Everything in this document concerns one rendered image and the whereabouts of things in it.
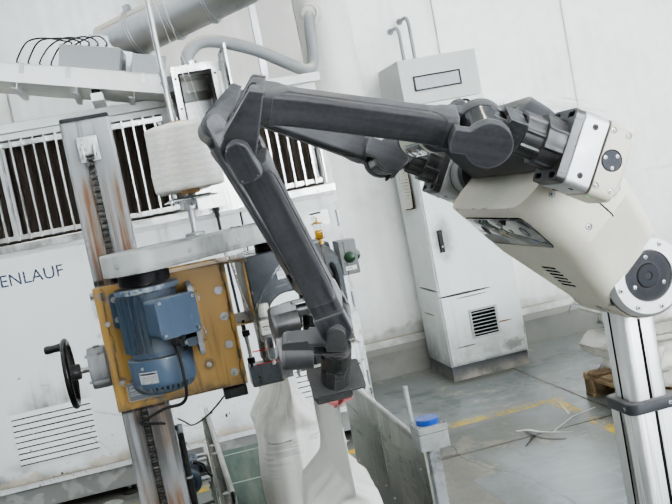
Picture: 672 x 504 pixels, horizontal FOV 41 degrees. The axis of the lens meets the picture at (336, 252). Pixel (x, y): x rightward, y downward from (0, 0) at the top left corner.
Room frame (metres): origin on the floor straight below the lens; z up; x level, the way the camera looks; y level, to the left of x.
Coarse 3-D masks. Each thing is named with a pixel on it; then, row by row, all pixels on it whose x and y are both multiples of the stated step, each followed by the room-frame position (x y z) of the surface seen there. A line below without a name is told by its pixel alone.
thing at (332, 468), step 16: (320, 416) 2.19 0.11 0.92; (336, 416) 1.77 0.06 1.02; (320, 432) 2.21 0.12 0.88; (336, 432) 1.81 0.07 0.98; (320, 448) 2.14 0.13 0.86; (336, 448) 1.85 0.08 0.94; (320, 464) 2.03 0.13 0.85; (336, 464) 1.88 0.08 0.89; (352, 464) 1.97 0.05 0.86; (304, 480) 2.06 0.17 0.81; (320, 480) 1.96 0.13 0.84; (336, 480) 1.86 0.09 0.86; (352, 480) 1.73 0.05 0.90; (368, 480) 1.95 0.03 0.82; (304, 496) 2.07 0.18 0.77; (320, 496) 1.89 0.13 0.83; (336, 496) 1.83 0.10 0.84; (352, 496) 1.77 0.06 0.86; (368, 496) 1.83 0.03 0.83
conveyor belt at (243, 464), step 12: (252, 444) 4.01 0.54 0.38; (228, 456) 3.89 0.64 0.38; (240, 456) 3.86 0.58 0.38; (252, 456) 3.82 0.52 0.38; (228, 468) 3.72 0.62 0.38; (240, 468) 3.68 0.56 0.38; (252, 468) 3.65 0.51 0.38; (240, 480) 3.52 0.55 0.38; (252, 480) 3.50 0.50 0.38; (240, 492) 3.38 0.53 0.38; (252, 492) 3.35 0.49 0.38
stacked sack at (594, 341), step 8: (600, 328) 4.99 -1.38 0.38; (584, 336) 5.01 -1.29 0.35; (592, 336) 4.93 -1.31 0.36; (600, 336) 4.86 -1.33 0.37; (584, 344) 4.96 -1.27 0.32; (592, 344) 4.89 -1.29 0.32; (600, 344) 4.83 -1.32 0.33; (592, 352) 4.91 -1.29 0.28; (600, 352) 4.82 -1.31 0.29; (608, 352) 4.74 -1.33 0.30
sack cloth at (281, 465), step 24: (288, 384) 2.48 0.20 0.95; (264, 408) 2.68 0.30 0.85; (288, 408) 2.49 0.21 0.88; (312, 408) 2.65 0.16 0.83; (264, 432) 2.54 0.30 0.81; (288, 432) 2.52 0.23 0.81; (312, 432) 2.53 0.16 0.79; (264, 456) 2.59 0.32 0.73; (288, 456) 2.52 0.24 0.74; (312, 456) 2.54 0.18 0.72; (264, 480) 2.61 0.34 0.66; (288, 480) 2.53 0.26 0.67
